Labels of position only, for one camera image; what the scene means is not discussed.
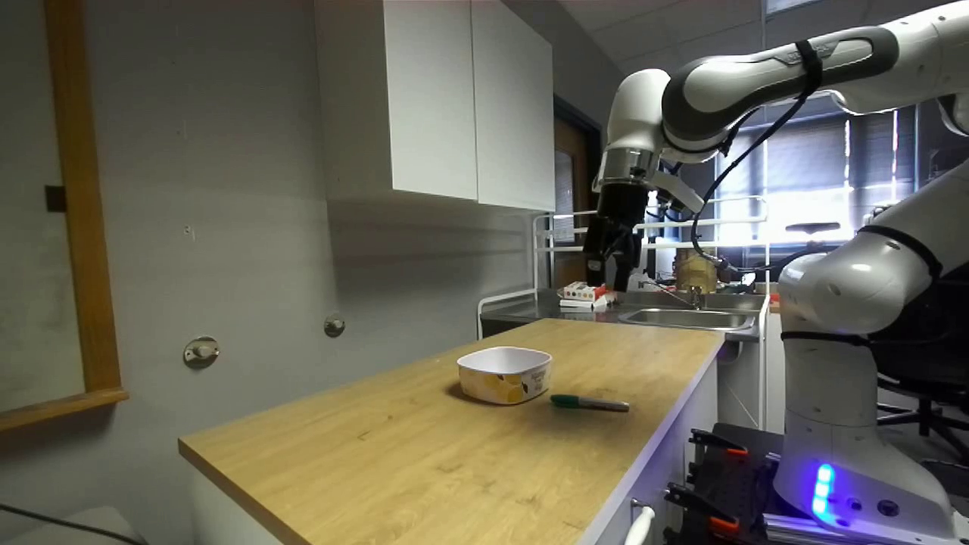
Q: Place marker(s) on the white wall cabinet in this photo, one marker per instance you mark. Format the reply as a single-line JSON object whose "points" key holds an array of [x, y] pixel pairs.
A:
{"points": [[431, 98]]}

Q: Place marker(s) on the white cabinet door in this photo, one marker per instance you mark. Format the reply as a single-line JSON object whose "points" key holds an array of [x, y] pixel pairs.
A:
{"points": [[431, 98], [515, 106]]}

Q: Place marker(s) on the white bowl with lemon print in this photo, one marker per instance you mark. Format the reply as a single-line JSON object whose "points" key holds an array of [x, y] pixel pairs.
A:
{"points": [[503, 375]]}

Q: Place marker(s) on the office chair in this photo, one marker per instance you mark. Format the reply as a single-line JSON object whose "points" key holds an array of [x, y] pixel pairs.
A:
{"points": [[923, 363]]}

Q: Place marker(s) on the steel tap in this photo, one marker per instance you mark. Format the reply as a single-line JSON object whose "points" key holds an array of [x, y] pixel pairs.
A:
{"points": [[677, 294]]}

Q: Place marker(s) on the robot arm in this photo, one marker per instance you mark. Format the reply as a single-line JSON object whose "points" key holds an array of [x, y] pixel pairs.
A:
{"points": [[833, 303]]}

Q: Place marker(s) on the red and white box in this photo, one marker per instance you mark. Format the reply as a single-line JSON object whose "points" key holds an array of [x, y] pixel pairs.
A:
{"points": [[581, 292]]}

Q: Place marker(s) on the black and orange clamp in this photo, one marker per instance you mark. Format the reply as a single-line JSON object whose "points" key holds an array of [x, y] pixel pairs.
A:
{"points": [[700, 509], [723, 448]]}

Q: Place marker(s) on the green capped marker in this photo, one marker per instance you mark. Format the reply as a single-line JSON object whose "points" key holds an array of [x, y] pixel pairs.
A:
{"points": [[590, 403]]}

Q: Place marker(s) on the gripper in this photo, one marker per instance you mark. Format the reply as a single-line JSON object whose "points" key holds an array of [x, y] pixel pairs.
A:
{"points": [[622, 203]]}

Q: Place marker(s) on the wooden framed board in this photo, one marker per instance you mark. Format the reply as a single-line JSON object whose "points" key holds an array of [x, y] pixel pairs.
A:
{"points": [[79, 227]]}

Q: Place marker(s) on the steel sink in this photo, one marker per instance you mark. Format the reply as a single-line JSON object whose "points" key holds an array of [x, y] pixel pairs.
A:
{"points": [[689, 319]]}

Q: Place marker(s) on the brown jar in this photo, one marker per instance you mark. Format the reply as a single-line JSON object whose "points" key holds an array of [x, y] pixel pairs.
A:
{"points": [[696, 272]]}

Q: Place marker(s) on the white metal rack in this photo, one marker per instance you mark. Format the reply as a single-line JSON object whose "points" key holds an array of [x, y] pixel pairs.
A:
{"points": [[542, 250]]}

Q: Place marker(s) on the round metal wall hook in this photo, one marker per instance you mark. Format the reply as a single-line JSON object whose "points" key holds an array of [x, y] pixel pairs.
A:
{"points": [[201, 352], [334, 325]]}

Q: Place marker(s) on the window with blinds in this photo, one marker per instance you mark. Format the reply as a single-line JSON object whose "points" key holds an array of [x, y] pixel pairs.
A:
{"points": [[810, 174]]}

